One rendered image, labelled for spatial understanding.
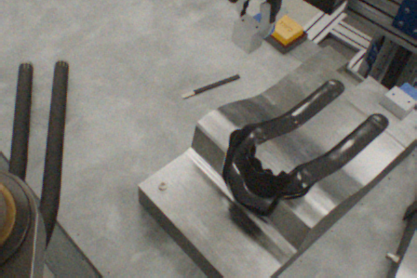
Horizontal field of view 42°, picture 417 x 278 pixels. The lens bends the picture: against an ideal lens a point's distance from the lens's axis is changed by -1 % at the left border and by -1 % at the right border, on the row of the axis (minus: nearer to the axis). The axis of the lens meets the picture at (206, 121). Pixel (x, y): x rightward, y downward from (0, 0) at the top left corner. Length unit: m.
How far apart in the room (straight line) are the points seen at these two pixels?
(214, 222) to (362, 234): 0.28
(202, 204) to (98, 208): 0.19
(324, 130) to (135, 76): 0.41
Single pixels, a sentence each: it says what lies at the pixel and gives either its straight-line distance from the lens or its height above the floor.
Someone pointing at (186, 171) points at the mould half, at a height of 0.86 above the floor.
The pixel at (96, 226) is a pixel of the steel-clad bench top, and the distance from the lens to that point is 0.98.
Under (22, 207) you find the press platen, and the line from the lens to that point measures 0.45.
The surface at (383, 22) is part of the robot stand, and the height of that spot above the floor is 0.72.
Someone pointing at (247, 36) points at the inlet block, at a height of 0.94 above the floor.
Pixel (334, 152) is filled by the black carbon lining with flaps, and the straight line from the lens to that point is 1.02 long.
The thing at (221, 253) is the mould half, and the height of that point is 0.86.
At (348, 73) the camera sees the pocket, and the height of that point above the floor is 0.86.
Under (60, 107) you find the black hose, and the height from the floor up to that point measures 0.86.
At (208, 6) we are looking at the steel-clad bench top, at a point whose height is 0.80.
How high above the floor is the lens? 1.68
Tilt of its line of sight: 53 degrees down
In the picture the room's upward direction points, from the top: 8 degrees clockwise
